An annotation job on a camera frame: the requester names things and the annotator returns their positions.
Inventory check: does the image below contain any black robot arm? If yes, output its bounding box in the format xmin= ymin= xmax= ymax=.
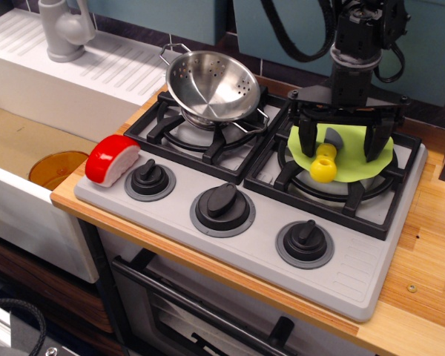
xmin=272 ymin=1 xmax=410 ymax=162

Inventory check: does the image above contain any grey toy faucet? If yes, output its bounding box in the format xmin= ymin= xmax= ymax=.
xmin=38 ymin=0 xmax=96 ymax=63

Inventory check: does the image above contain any right black burner grate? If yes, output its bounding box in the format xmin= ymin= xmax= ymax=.
xmin=244 ymin=124 xmax=427 ymax=240

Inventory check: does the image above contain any middle black stove knob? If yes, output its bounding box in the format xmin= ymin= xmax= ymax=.
xmin=190 ymin=182 xmax=256 ymax=238

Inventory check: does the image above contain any black burner grate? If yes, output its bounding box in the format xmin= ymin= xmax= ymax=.
xmin=244 ymin=124 xmax=427 ymax=240
xmin=125 ymin=86 xmax=288 ymax=184

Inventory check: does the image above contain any toy oven door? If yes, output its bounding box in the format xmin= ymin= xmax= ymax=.
xmin=108 ymin=249 xmax=370 ymax=355

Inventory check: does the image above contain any black cable bottom left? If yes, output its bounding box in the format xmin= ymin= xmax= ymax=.
xmin=0 ymin=297 xmax=47 ymax=356

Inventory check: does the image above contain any steel colander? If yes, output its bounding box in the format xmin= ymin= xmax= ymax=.
xmin=159 ymin=43 xmax=269 ymax=135

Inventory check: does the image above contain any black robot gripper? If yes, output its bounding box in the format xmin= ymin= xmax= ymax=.
xmin=289 ymin=64 xmax=410 ymax=162

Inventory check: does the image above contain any black stove knob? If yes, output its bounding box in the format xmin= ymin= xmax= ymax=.
xmin=125 ymin=159 xmax=177 ymax=202
xmin=190 ymin=182 xmax=256 ymax=238
xmin=275 ymin=220 xmax=334 ymax=270

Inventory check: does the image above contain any left black burner grate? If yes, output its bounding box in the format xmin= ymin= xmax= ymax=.
xmin=125 ymin=86 xmax=288 ymax=184

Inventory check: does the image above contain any white toy sink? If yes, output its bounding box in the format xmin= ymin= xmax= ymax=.
xmin=0 ymin=9 xmax=165 ymax=283

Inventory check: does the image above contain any green felt cloth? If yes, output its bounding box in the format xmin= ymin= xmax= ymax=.
xmin=287 ymin=123 xmax=395 ymax=184

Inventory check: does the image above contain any right black stove knob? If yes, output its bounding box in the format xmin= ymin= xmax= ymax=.
xmin=275 ymin=220 xmax=334 ymax=270

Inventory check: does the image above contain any black braided cable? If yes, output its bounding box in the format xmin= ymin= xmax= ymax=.
xmin=258 ymin=0 xmax=337 ymax=63

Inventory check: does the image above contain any red white cheese wedge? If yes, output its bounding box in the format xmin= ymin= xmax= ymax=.
xmin=85 ymin=135 xmax=140 ymax=188

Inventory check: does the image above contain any grey toy stove top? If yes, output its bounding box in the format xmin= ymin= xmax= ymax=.
xmin=73 ymin=87 xmax=429 ymax=323

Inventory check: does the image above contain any left black stove knob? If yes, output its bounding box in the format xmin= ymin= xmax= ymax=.
xmin=125 ymin=159 xmax=177 ymax=202

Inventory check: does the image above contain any orange plastic bowl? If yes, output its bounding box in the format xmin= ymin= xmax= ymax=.
xmin=28 ymin=151 xmax=88 ymax=191

